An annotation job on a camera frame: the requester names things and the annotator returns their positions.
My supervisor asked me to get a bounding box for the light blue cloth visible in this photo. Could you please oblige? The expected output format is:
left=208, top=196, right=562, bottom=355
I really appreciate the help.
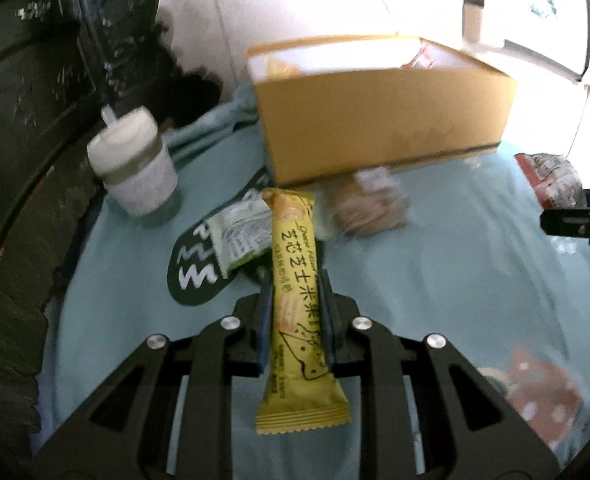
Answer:
left=35, top=82, right=590, bottom=480

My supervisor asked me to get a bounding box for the yellow snack bar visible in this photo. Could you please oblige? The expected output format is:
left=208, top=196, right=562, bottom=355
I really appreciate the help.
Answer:
left=255, top=187, right=352, bottom=436

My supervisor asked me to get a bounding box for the white lidded cup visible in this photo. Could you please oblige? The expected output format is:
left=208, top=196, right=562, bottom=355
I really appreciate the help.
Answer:
left=86, top=105, right=182, bottom=228

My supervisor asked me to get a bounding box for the orange red snack packet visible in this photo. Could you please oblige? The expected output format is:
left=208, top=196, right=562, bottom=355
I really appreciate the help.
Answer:
left=400, top=42, right=443, bottom=71

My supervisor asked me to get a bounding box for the pink polka dot packet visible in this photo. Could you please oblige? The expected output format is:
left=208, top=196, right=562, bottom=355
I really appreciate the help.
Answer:
left=505, top=345, right=583, bottom=453

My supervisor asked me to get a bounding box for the yellow cardboard box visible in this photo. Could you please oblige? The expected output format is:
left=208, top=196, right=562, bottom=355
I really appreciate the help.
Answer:
left=245, top=35, right=518, bottom=188

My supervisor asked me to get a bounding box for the pale yellow snack packet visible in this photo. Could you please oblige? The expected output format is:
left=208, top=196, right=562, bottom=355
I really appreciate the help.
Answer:
left=265, top=56, right=301, bottom=79

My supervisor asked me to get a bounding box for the brown cardboard corner protector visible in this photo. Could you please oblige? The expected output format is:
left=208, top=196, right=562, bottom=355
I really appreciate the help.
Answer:
left=462, top=2, right=487, bottom=46

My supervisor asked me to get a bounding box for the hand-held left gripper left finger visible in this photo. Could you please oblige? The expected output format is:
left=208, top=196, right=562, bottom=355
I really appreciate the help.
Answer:
left=32, top=270, right=276, bottom=480

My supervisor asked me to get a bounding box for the green snack packet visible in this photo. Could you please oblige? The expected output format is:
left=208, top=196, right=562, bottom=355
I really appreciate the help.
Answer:
left=205, top=189, right=276, bottom=278

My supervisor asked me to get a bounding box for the black carved wooden chair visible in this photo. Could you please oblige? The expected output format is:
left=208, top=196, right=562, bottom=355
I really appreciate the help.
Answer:
left=0, top=0, right=226, bottom=461

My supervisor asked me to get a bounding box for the brown snack in clear wrapper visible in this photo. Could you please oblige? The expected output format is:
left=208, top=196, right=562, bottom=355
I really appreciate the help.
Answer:
left=325, top=167, right=411, bottom=238

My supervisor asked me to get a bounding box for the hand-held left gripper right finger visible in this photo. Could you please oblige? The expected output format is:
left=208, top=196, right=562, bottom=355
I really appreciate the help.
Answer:
left=319, top=272, right=561, bottom=480

